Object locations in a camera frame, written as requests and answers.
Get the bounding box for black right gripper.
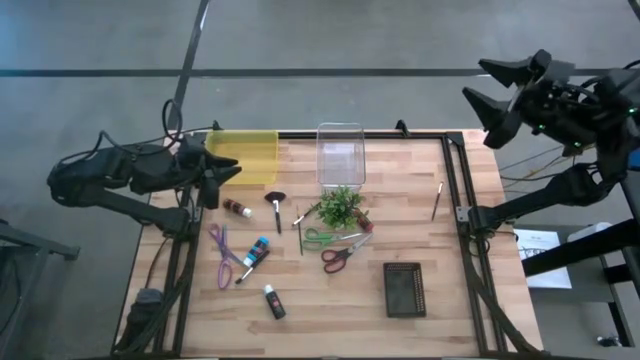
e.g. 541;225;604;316
462;49;609;150

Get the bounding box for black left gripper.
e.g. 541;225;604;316
174;135;243;210

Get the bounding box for brown paint bottle white cap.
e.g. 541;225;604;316
222;197;254;220

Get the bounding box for black fan brush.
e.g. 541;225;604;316
263;190;287;235

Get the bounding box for purple-handled scissors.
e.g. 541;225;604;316
208;223;244;291

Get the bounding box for small brush silver ferrule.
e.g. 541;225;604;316
292;202;321;227

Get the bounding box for black paintbrush silver ferrule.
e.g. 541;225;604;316
234;249;271;286

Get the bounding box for green-handled scissors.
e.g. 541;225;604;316
301;227;365;251

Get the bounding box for brown-handled paintbrush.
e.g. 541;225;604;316
430;180;445;223

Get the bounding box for black paint bottle white cap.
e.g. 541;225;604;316
262;283;287;321

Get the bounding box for red-handled scissors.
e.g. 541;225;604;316
320;232;374;275

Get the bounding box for yellow translucent plastic bin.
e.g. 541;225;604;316
204;129;280;186

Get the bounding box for clear plastic bin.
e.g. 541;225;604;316
315;122;367;191

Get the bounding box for green plant white pot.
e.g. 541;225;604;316
310;185;370;232

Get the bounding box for white box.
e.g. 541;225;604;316
567;222;614;244

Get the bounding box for black operator desk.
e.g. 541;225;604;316
522;169;640;349

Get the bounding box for white printed paper sheet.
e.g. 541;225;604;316
513;228;574;290

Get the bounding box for black side table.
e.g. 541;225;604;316
0;218;81;351

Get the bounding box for black mesh basket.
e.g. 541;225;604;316
382;261;428;319

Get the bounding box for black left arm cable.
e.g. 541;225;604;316
59;98;216;166

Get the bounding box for coloured wire bundle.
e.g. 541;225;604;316
499;144;601;184

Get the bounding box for black aluminium table frame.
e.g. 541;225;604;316
112;119;539;359

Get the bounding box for black overhead rig frame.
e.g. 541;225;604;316
212;118;412;139

